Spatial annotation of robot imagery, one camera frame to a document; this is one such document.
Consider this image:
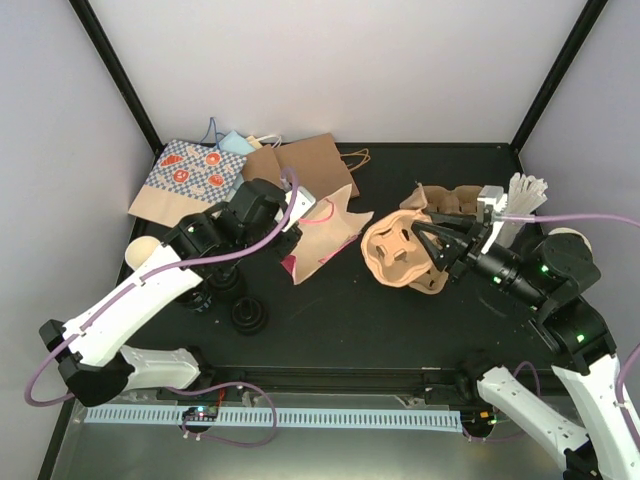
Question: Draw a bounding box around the pink cakes paper bag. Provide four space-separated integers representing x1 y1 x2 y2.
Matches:
281 184 373 285

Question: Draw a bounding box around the pulp cup carrier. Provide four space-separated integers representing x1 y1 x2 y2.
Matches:
400 183 454 295
361 210 435 288
419 185 482 215

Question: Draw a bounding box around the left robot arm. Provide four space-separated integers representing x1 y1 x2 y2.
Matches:
39 178 316 407

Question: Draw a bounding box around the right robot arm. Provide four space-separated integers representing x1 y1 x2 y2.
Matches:
411 212 639 479

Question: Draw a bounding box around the middle black lid stack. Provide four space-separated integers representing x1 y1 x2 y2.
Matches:
207 268 247 303

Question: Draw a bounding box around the black lid stack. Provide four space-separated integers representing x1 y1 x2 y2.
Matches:
231 296 268 336
207 268 247 303

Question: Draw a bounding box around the front black lid stack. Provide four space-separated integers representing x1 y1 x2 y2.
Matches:
231 296 268 336

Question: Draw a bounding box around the right paper cup stack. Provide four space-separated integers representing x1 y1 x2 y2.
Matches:
547 227 592 250

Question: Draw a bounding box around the paper cup stack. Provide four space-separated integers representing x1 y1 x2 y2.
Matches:
547 227 592 250
124 236 161 271

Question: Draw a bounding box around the brown kraft paper bag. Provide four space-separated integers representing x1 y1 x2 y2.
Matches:
241 133 360 199

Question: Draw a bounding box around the cream paper bag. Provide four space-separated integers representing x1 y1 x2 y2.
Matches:
245 134 282 150

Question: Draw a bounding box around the light blue paper bag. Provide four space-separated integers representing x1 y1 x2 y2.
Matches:
201 116 257 191

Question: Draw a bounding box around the blue checkered paper bag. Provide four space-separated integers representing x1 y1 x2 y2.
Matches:
128 139 247 227

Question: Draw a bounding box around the left paper cup stack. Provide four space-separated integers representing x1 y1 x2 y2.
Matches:
124 236 161 271

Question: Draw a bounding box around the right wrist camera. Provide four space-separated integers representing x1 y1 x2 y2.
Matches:
476 185 508 223

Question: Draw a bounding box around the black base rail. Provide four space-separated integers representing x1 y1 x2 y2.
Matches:
212 366 474 403

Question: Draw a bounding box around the right black frame post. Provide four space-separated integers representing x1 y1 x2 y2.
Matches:
510 0 608 153

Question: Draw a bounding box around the black frame post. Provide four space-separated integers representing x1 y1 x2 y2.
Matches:
510 0 608 153
68 0 164 157

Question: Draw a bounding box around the light blue cable duct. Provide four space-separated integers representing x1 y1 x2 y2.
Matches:
84 404 463 433

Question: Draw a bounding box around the left black frame post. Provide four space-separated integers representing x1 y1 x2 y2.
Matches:
68 0 164 157

